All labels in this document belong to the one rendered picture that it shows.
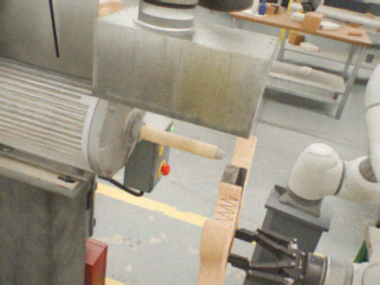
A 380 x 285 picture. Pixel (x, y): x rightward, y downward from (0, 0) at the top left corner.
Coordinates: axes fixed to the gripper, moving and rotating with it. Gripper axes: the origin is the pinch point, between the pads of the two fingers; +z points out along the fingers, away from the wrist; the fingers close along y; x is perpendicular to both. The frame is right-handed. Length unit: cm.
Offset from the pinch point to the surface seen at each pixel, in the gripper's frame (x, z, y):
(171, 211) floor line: -124, 46, 107
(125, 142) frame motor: 18.1, 29.8, 4.0
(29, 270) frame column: -28, 54, -9
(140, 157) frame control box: -3.9, 34.3, 23.9
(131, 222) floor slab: -120, 66, 86
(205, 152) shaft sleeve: 19.6, 11.3, 6.9
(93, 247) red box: -46, 48, 15
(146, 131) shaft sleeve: 20.4, 26.0, 7.5
